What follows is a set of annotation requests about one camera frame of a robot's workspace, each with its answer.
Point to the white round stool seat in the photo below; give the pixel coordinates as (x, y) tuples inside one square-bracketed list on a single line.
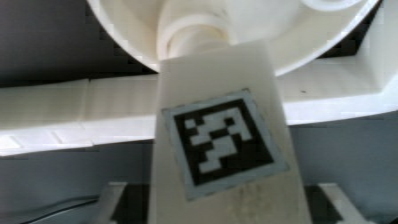
[(303, 25)]

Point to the white stool leg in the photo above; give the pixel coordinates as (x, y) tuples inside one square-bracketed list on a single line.
[(226, 179)]

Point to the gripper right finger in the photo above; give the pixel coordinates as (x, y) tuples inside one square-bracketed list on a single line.
[(343, 205)]

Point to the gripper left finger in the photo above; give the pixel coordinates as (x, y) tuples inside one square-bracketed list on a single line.
[(107, 203)]

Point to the white front rail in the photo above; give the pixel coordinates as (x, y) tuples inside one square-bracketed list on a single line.
[(91, 112)]

